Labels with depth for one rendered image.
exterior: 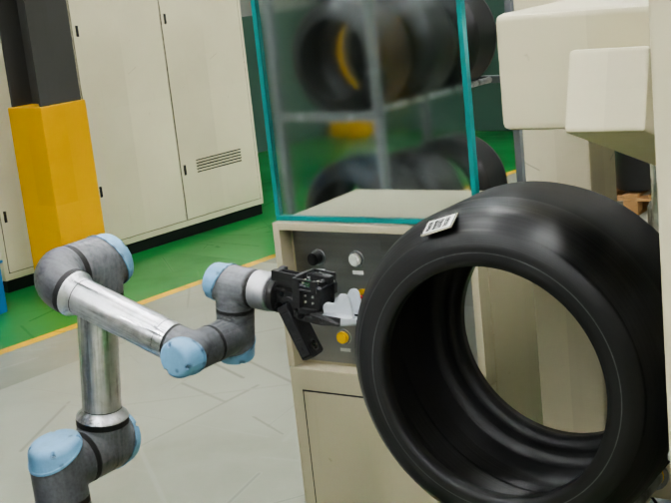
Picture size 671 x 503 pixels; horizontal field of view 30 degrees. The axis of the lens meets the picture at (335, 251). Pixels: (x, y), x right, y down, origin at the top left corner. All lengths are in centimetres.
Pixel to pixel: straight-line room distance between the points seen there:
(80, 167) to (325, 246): 490
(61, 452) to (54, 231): 516
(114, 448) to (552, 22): 156
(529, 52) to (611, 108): 19
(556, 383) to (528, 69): 95
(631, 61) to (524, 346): 164
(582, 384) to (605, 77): 104
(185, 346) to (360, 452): 89
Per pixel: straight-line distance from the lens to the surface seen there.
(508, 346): 295
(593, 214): 205
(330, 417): 312
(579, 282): 194
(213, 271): 243
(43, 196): 782
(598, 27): 158
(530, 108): 163
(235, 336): 241
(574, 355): 240
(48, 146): 770
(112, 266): 265
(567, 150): 230
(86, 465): 275
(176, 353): 233
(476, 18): 651
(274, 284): 235
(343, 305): 228
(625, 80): 147
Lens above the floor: 188
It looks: 13 degrees down
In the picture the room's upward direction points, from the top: 6 degrees counter-clockwise
